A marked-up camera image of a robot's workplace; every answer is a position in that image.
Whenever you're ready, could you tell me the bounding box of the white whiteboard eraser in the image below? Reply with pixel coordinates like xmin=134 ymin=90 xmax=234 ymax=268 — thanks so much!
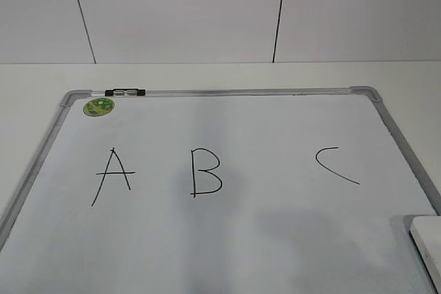
xmin=410 ymin=216 xmax=441 ymax=293

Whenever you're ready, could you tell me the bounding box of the round green magnet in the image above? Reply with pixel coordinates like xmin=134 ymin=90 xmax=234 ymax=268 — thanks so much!
xmin=83 ymin=98 xmax=114 ymax=117

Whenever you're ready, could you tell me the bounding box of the black and silver board clip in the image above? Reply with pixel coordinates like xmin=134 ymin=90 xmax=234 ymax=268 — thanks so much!
xmin=104 ymin=88 xmax=146 ymax=97

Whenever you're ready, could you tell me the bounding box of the white whiteboard with grey frame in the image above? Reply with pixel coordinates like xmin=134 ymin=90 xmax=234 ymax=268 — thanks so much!
xmin=1 ymin=87 xmax=440 ymax=293

